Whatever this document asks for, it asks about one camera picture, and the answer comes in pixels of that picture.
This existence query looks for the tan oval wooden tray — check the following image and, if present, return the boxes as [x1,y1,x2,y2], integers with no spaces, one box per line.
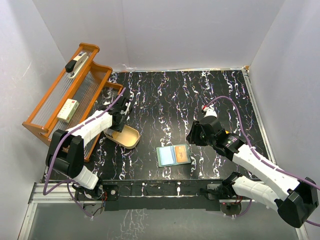
[103,124,140,150]

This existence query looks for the orange credit card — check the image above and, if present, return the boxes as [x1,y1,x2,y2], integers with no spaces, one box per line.
[174,145,189,164]

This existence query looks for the mint green card holder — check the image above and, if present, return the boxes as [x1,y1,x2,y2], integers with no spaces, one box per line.
[156,144,191,167]

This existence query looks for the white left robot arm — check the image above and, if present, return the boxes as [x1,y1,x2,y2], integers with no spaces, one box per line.
[45,96,132,200]

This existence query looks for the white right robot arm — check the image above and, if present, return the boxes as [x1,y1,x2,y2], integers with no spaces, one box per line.
[186,115,319,228]

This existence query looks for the orange wooden shelf rack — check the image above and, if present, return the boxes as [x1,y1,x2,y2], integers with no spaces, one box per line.
[21,43,124,155]

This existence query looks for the white small cardboard box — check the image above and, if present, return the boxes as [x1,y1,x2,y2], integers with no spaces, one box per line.
[57,98,79,123]

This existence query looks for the black and white stapler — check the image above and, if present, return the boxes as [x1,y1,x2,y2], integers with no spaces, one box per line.
[65,51,89,79]

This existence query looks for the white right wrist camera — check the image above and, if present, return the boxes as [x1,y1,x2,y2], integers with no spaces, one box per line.
[202,106,218,118]

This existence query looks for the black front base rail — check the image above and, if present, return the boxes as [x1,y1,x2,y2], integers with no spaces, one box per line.
[74,179,253,212]

